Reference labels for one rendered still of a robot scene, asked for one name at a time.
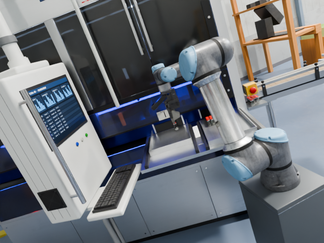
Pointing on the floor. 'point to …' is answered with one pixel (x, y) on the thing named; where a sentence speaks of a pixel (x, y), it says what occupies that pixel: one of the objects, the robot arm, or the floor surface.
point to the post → (222, 32)
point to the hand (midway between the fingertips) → (173, 122)
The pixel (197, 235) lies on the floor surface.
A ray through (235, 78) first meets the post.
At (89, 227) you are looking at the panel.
